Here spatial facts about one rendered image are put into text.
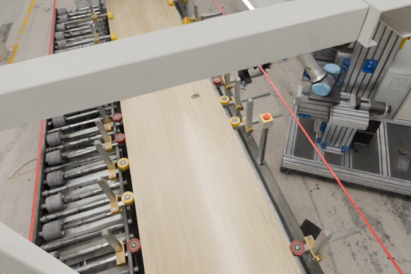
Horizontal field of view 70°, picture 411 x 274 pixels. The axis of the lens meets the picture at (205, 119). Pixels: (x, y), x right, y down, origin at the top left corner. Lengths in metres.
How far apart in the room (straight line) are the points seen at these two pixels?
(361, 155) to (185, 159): 1.78
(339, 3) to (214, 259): 1.58
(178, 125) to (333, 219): 1.63
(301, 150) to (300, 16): 2.71
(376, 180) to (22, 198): 3.42
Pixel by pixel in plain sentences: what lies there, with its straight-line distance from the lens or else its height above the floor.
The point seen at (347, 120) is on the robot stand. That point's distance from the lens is 2.39.
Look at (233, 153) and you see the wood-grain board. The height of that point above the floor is 0.90.
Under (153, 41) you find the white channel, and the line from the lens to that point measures 0.34.
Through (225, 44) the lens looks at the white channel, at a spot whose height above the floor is 2.45.
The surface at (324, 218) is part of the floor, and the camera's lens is 2.98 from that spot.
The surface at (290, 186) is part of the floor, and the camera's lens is 3.05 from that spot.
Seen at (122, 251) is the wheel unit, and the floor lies 0.83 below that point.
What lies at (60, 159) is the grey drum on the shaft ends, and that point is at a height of 0.82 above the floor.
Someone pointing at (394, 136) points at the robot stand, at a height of 0.21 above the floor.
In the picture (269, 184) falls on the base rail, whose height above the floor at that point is 0.70.
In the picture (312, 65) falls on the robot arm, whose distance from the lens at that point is 2.11.
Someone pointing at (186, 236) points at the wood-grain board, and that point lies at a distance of 1.86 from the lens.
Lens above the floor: 2.64
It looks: 49 degrees down
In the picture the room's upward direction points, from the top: 6 degrees counter-clockwise
